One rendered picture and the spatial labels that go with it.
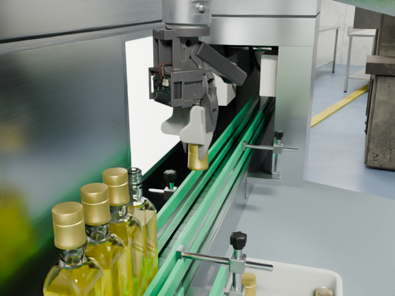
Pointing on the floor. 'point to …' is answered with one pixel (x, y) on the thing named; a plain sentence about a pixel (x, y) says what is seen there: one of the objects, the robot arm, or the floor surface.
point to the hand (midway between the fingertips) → (197, 147)
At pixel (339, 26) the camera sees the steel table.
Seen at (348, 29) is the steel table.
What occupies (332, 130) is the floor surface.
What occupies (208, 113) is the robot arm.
